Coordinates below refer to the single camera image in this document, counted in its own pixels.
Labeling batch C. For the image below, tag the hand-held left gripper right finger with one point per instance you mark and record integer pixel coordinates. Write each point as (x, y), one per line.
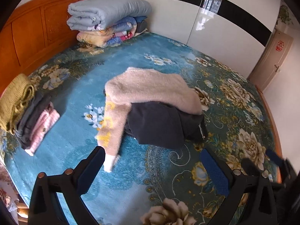
(214, 171)

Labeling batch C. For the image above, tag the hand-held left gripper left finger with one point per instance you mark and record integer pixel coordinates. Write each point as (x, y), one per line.
(90, 171)

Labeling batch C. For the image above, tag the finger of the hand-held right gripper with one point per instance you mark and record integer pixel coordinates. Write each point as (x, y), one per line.
(274, 157)
(249, 166)

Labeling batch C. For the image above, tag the fuzzy beige sweater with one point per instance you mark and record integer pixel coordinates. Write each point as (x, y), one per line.
(150, 86)

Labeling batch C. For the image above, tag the teal floral bed blanket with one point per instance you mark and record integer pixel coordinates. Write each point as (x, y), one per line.
(145, 164)

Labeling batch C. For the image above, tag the folded pink garment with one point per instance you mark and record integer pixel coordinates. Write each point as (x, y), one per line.
(44, 126)

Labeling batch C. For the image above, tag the dark grey garment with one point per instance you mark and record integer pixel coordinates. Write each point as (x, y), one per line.
(159, 124)

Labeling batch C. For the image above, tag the folded grey garment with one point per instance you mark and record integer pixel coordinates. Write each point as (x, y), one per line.
(30, 119)

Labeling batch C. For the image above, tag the beige door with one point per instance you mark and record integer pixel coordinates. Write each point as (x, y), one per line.
(269, 63)

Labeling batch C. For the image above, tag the folded olive knit sweater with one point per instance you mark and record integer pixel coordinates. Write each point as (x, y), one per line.
(14, 98)

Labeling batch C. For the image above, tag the red door decoration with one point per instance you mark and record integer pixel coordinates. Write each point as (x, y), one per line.
(279, 46)

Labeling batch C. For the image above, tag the folded floral quilt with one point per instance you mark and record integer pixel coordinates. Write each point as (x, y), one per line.
(110, 36)

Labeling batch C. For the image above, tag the wooden headboard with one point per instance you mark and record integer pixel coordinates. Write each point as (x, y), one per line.
(35, 32)

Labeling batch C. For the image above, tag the dark pillow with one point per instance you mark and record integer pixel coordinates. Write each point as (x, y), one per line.
(141, 27)

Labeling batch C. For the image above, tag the white glossy wardrobe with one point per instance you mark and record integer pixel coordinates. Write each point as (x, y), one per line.
(178, 21)

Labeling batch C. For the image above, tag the folded light blue quilt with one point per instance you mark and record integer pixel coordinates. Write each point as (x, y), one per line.
(105, 9)

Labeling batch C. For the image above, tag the floral wall sticker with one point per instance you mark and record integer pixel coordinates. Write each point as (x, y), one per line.
(284, 15)

